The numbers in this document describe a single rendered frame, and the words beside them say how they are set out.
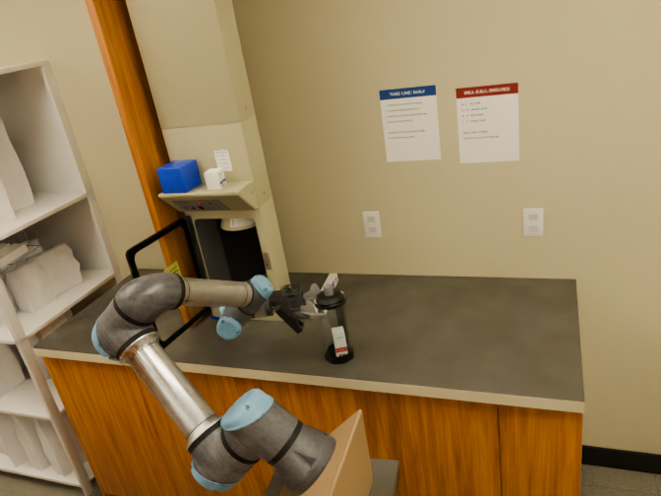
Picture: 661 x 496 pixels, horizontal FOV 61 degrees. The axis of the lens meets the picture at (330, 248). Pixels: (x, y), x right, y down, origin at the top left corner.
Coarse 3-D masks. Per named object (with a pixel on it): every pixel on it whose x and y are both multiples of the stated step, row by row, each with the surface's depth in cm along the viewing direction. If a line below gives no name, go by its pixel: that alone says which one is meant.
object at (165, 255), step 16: (144, 240) 190; (160, 240) 196; (176, 240) 203; (144, 256) 190; (160, 256) 197; (176, 256) 204; (144, 272) 190; (160, 272) 197; (176, 272) 204; (192, 272) 212; (160, 320) 198; (176, 320) 206; (160, 336) 199
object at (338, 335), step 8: (344, 296) 179; (320, 304) 176; (336, 304) 175; (344, 304) 179; (320, 312) 178; (328, 312) 177; (336, 312) 177; (344, 312) 179; (320, 320) 181; (328, 320) 178; (336, 320) 178; (344, 320) 180; (328, 328) 179; (336, 328) 179; (344, 328) 180; (328, 336) 181; (336, 336) 180; (344, 336) 181; (328, 344) 183; (336, 344) 181; (344, 344) 182; (328, 352) 185; (336, 352) 183; (344, 352) 183
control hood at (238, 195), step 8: (200, 184) 198; (232, 184) 191; (240, 184) 190; (248, 184) 189; (192, 192) 190; (200, 192) 189; (208, 192) 187; (216, 192) 186; (224, 192) 184; (232, 192) 183; (240, 192) 184; (248, 192) 189; (168, 200) 196; (176, 200) 195; (184, 200) 194; (192, 200) 193; (224, 200) 189; (232, 200) 188; (240, 200) 187; (248, 200) 189; (256, 200) 194; (176, 208) 202; (232, 208) 195; (240, 208) 194; (248, 208) 193; (256, 208) 194
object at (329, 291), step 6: (324, 288) 177; (330, 288) 177; (318, 294) 180; (324, 294) 179; (330, 294) 178; (336, 294) 178; (342, 294) 179; (318, 300) 178; (324, 300) 176; (330, 300) 175; (336, 300) 176
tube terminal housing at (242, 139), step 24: (168, 144) 197; (192, 144) 194; (216, 144) 191; (240, 144) 187; (240, 168) 192; (264, 168) 199; (264, 192) 199; (192, 216) 208; (216, 216) 204; (240, 216) 200; (264, 216) 199; (264, 240) 201; (216, 312) 225
